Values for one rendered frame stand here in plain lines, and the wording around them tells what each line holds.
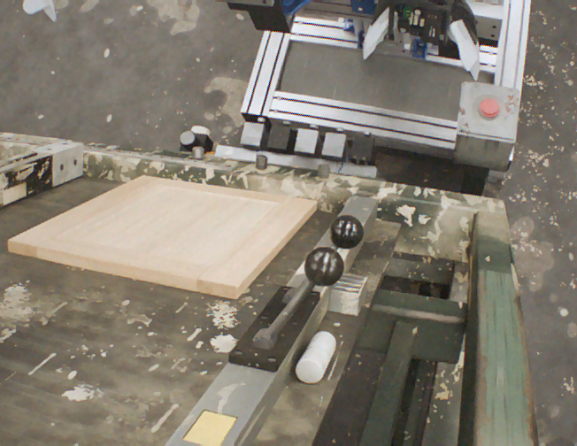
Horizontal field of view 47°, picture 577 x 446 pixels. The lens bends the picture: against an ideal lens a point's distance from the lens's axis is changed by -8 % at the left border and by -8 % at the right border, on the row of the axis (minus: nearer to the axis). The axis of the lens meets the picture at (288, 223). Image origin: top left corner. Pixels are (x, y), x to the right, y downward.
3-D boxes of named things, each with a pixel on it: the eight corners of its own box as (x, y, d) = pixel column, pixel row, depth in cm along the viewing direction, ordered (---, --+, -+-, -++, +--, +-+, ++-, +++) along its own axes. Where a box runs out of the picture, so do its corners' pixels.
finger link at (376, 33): (339, 64, 88) (383, 21, 82) (350, 40, 92) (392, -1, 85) (357, 78, 89) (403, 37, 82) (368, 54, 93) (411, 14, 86)
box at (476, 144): (510, 122, 149) (520, 88, 132) (505, 173, 147) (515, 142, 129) (458, 114, 152) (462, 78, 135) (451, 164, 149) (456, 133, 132)
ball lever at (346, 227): (304, 310, 84) (373, 225, 79) (296, 322, 80) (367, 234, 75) (279, 290, 84) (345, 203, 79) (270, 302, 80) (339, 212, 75)
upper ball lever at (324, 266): (278, 353, 72) (355, 257, 68) (267, 369, 69) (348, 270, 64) (249, 331, 73) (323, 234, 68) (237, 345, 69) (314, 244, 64)
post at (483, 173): (472, 221, 220) (496, 133, 149) (469, 240, 219) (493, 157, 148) (454, 219, 222) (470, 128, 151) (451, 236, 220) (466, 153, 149)
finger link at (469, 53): (470, 100, 86) (434, 43, 81) (475, 74, 89) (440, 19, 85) (491, 93, 84) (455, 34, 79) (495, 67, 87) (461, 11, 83)
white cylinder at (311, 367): (321, 387, 72) (335, 355, 80) (324, 362, 71) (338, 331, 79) (293, 381, 73) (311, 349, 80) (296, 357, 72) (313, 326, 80)
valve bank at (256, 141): (399, 157, 170) (396, 119, 148) (390, 213, 167) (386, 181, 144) (205, 132, 181) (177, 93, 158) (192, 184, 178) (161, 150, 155)
